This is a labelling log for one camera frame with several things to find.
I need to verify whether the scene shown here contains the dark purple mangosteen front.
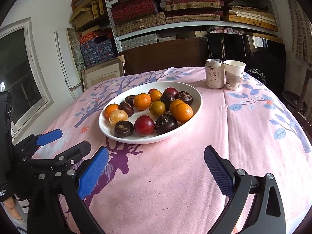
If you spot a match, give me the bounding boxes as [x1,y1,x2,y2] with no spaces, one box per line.
[114,121,134,138]

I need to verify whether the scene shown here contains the yellow round fruit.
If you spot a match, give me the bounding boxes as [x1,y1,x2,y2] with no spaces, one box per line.
[109,109,128,126]

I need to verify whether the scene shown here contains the large orange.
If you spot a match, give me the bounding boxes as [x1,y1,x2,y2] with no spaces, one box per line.
[174,103,194,123]

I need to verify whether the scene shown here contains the large red plum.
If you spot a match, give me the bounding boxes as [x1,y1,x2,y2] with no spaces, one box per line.
[134,115,155,136]

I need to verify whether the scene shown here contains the person's left hand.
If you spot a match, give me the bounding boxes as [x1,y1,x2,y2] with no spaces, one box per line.
[3,197,23,220]

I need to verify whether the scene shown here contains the white oval plate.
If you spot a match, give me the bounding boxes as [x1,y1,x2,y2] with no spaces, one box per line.
[98,81,203,145]

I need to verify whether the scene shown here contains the pink patterned tablecloth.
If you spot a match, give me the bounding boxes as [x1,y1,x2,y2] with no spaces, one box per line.
[35,68,311,233]

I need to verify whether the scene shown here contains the mandarin with green stem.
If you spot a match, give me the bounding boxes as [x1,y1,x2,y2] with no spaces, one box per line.
[104,103,119,119]

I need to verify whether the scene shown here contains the dark mangosteen near plate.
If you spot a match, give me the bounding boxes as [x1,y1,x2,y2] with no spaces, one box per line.
[155,114,178,134]

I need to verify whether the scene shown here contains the framed picture leaning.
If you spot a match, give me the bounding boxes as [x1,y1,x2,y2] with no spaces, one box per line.
[82,55,125,91]

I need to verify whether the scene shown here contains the dark chestnut fruit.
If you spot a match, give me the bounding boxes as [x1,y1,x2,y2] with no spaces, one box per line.
[119,101,134,117]

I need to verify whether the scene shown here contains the small yellow-orange mandarin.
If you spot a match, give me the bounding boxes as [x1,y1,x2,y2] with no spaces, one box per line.
[169,99,184,113]

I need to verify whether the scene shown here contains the dark water chestnut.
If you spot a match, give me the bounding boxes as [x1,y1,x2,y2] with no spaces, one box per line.
[125,95,135,107]

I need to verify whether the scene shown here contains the greenish yellow mandarin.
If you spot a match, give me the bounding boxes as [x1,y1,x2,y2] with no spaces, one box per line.
[149,101,166,118]

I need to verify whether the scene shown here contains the small orange mandarin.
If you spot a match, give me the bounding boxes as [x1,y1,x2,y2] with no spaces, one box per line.
[133,93,152,111]

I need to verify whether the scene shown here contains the dark purple fruit centre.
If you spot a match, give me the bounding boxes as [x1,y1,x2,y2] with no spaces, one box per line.
[160,92,175,112]

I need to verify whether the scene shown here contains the dark passion fruit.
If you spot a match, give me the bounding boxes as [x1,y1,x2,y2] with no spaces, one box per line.
[163,87,178,97]

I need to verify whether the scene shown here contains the blue patterned boxes stack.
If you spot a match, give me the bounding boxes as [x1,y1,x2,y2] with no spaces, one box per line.
[79,31,115,68]

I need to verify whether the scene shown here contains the dark wooden chair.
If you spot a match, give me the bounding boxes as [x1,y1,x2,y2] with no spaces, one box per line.
[292,67,312,147]

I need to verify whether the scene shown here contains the white paper cup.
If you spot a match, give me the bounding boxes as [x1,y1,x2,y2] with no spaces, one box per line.
[223,60,246,90]

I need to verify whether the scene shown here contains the white beverage can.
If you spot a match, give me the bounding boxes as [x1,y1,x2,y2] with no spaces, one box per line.
[205,59,224,89]

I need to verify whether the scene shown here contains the dark brown cabinet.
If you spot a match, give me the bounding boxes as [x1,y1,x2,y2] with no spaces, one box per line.
[119,37,208,75]

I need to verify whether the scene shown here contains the white metal shelf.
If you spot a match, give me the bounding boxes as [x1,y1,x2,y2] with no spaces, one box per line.
[105,0,280,52]

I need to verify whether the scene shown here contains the patterned curtain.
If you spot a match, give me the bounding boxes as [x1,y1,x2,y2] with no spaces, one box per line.
[287,0,311,66]

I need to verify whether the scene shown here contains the window with white frame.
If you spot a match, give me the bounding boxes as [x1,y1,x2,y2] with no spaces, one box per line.
[1,18,54,137]

